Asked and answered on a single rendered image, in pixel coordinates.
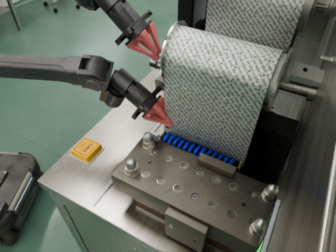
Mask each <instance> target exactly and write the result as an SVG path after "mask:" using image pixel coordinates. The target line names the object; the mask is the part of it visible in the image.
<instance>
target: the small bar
mask: <svg viewBox="0 0 336 252"><path fill-rule="evenodd" d="M197 163H198V164H200V165H202V166H205V167H207V168H209V169H212V170H214V171H216V172H219V173H221V174H223V175H226V176H228V177H230V178H233V176H234V174H235V172H236V169H237V167H236V166H233V165H231V164H228V163H226V162H223V161H221V160H218V159H216V158H214V157H211V156H209V155H206V154H204V153H201V154H200V156H199V158H198V160H197Z"/></svg>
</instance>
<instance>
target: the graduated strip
mask: <svg viewBox="0 0 336 252"><path fill-rule="evenodd" d="M161 125H162V123H159V122H157V123H156V124H155V125H154V126H153V128H152V129H151V130H150V131H149V132H150V133H151V131H152V132H155V133H156V132H157V130H158V129H159V128H160V127H161ZM113 185H114V184H113V180H112V177H111V178H110V179H109V180H108V182H107V183H106V184H105V185H104V186H103V188H102V189H101V190H100V191H99V192H98V193H97V195H96V196H95V197H94V198H93V199H92V201H91V202H90V203H89V204H88V205H89V206H91V207H93V208H95V207H96V206H97V204H98V203H99V202H100V201H101V200H102V198H103V197H104V196H105V195H106V193H107V192H108V191H109V190H110V188H111V187H112V186H113Z"/></svg>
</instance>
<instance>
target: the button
mask: <svg viewBox="0 0 336 252"><path fill-rule="evenodd" d="M101 149H102V145H101V144H100V143H98V142H96V141H93V140H91V139H89V138H87V137H84V138H83V139H82V140H81V141H80V142H79V143H78V144H77V145H75V146H74V147H73V148H72V149H71V150H70V151H71V154H72V155H73V156H75V157H77V158H79V159H81V160H83V161H85V162H87V163H89V162H90V161H91V160H92V159H93V158H94V157H95V156H96V154H97V153H98V152H99V151H100V150H101Z"/></svg>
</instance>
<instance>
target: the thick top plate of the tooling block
mask: <svg viewBox="0 0 336 252"><path fill-rule="evenodd" d="M154 142H155V147H154V148H153V149H149V150H148V149H144V148H143V146H142V143H143V137H142V139H141V140H140V141H139V142H138V143H137V144H136V146H135V147H134V148H133V149H132V150H131V152H130V153H129V154H128V155H127V156H126V158H125V159H124V160H123V161H122V162H121V164H120V165H119V166H118V167H117V168H116V169H115V171H114V172H113V173H112V174H111V177H112V181H113V186H114V188H115V189H117V190H119V191H121V192H123V193H125V194H127V195H129V196H131V197H132V198H134V199H136V200H138V201H140V202H142V203H144V204H146V205H148V206H150V207H152V208H154V209H156V210H158V211H160V212H161V213H163V214H165V212H166V211H167V209H168V207H171V208H173V209H175V210H177V211H179V212H181V213H183V214H185V215H187V216H189V217H191V218H193V219H195V220H197V221H199V222H201V223H203V224H205V225H207V226H209V228H208V233H207V236H208V237H210V238H212V239H214V240H216V241H218V242H219V243H221V244H223V245H225V246H227V247H229V248H231V249H233V250H235V251H237V252H256V251H257V248H258V244H259V241H260V240H259V239H255V238H253V237H252V236H251V234H250V232H249V227H250V225H251V224H252V223H253V222H254V221H255V220H256V219H258V218H263V219H265V220H267V218H268V216H269V215H270V213H271V211H272V209H273V207H274V205H275V203H267V202H265V201H264V200H263V198H262V192H263V190H264V189H265V188H266V187H267V186H268V185H267V184H265V183H262V182H260V181H258V180H255V179H253V178H250V177H248V176H245V175H243V174H241V173H238V172H235V173H234V176H233V178H231V177H229V176H226V175H224V174H222V173H219V172H217V171H215V170H212V169H210V168H208V167H205V166H203V165H201V164H198V158H199V156H197V155H195V154H193V153H190V152H188V151H185V150H183V149H181V148H178V147H176V146H173V145H171V144H169V143H166V142H164V141H161V140H158V141H157V142H156V141H154ZM130 158H132V159H135V161H136V163H137V164H138V167H139V173H138V175H137V176H134V177H129V176H127V175H126V174H125V167H126V161H127V160H128V159H130Z"/></svg>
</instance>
